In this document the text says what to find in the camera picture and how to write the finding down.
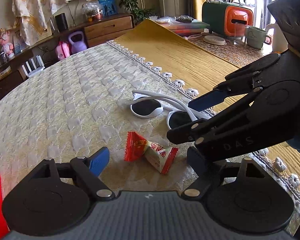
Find cream quilted mat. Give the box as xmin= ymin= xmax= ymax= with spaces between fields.
xmin=0 ymin=40 xmax=300 ymax=231

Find blue picture box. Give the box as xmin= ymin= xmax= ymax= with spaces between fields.
xmin=98 ymin=0 xmax=119 ymax=17

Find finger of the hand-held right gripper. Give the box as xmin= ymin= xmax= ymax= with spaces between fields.
xmin=166 ymin=94 xmax=256 ymax=146
xmin=189 ymin=53 xmax=282 ymax=112

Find red snack packet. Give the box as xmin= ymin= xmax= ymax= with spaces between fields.
xmin=124 ymin=131 xmax=179 ymax=175

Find yellow white flat box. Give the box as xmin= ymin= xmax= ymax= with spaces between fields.
xmin=0 ymin=66 xmax=12 ymax=81

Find yellow woven mat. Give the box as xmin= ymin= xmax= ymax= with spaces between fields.
xmin=112 ymin=19 xmax=300 ymax=181

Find clear glass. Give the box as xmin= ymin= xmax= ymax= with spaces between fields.
xmin=233 ymin=22 xmax=247 ymax=46

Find pink doll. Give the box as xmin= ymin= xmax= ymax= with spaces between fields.
xmin=0 ymin=27 xmax=16 ymax=58

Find wooden TV cabinet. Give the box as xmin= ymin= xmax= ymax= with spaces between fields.
xmin=0 ymin=14 xmax=136 ymax=108

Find white kettle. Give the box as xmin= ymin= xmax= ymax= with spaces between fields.
xmin=265 ymin=23 xmax=289 ymax=53

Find green mug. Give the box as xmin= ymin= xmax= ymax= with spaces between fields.
xmin=245 ymin=26 xmax=273 ymax=49

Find white sunglasses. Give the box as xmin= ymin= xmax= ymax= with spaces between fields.
xmin=125 ymin=89 xmax=206 ymax=131

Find pink spoon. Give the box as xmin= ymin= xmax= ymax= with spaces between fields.
xmin=183 ymin=33 xmax=206 ymax=41

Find blue cloth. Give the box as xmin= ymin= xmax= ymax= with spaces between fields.
xmin=286 ymin=137 xmax=300 ymax=160

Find plastic wrapped potted plant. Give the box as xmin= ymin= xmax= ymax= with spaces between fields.
xmin=82 ymin=1 xmax=104 ymax=22

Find white round lid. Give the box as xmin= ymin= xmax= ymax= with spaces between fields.
xmin=203 ymin=35 xmax=228 ymax=46

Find white router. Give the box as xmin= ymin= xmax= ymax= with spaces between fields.
xmin=21 ymin=57 xmax=45 ymax=78

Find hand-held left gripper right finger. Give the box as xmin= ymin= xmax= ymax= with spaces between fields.
xmin=181 ymin=146 xmax=267 ymax=198

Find floral draped cloth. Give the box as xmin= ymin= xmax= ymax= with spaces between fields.
xmin=12 ymin=0 xmax=108 ymax=47

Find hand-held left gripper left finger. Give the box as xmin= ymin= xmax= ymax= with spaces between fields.
xmin=30 ymin=147 xmax=116 ymax=201

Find green orange tissue holder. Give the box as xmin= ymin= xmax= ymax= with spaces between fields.
xmin=201 ymin=0 xmax=255 ymax=37

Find black speaker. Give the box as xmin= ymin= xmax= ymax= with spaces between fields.
xmin=55 ymin=12 xmax=69 ymax=32

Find clear plastic storage boxes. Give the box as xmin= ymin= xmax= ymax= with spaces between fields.
xmin=156 ymin=16 xmax=211 ymax=37

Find tall potted plant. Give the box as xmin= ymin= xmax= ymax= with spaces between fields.
xmin=107 ymin=0 xmax=156 ymax=25

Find purple kettlebell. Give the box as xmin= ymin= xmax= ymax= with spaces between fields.
xmin=68 ymin=31 xmax=88 ymax=54

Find pink toy case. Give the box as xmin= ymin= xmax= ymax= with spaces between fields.
xmin=55 ymin=41 xmax=71 ymax=61

